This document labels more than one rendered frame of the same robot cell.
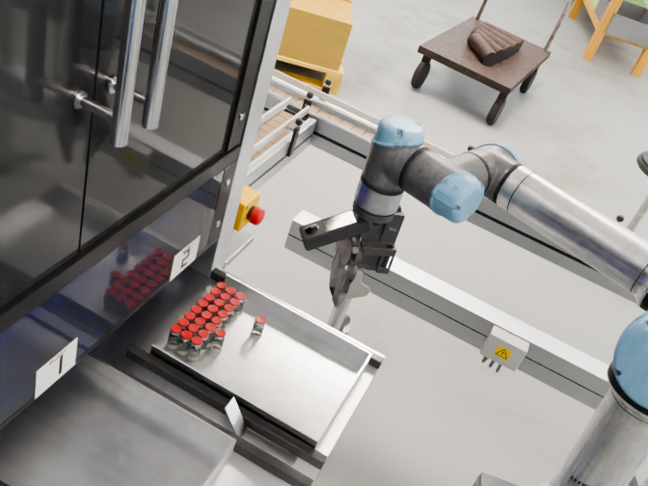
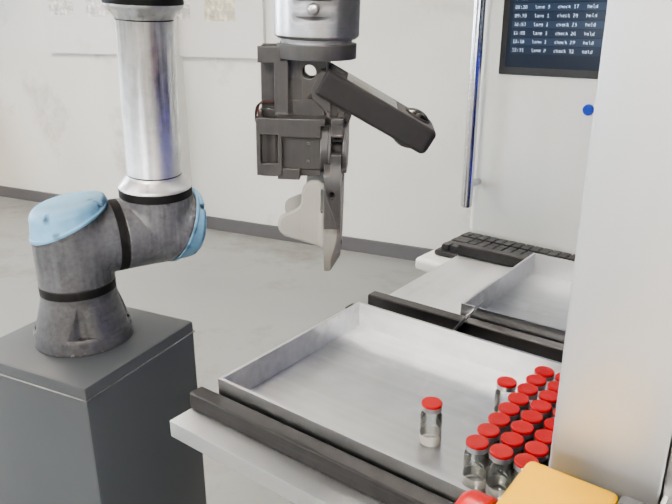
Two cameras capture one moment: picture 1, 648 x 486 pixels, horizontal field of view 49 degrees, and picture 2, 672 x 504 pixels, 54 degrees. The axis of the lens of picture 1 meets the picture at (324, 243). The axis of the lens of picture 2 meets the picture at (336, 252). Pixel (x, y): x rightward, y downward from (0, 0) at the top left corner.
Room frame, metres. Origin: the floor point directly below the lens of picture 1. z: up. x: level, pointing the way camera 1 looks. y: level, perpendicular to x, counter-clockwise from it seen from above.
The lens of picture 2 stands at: (1.58, 0.21, 1.28)
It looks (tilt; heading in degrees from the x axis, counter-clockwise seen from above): 19 degrees down; 204
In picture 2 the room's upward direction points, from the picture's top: straight up
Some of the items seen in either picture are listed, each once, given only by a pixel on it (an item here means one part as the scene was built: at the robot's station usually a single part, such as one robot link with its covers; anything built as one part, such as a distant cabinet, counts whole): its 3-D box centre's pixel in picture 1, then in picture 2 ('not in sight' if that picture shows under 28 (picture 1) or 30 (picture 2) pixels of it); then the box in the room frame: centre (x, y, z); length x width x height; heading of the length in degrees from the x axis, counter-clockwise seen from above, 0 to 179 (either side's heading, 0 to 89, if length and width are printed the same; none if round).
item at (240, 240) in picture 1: (213, 238); not in sight; (1.29, 0.24, 0.87); 0.14 x 0.13 x 0.02; 77
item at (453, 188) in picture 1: (447, 184); not in sight; (0.98, -0.15, 1.36); 0.11 x 0.11 x 0.08; 57
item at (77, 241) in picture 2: not in sight; (76, 238); (0.84, -0.56, 0.96); 0.13 x 0.12 x 0.14; 147
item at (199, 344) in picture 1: (217, 325); (512, 422); (0.99, 0.14, 0.91); 0.18 x 0.02 x 0.05; 166
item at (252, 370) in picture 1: (265, 356); (415, 392); (0.97, 0.03, 0.90); 0.34 x 0.26 x 0.04; 76
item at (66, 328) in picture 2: not in sight; (81, 307); (0.85, -0.57, 0.84); 0.15 x 0.15 x 0.10
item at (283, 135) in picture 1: (239, 157); not in sight; (1.57, 0.28, 0.92); 0.69 x 0.15 x 0.16; 167
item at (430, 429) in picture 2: (257, 328); (430, 423); (1.03, 0.07, 0.90); 0.02 x 0.02 x 0.04
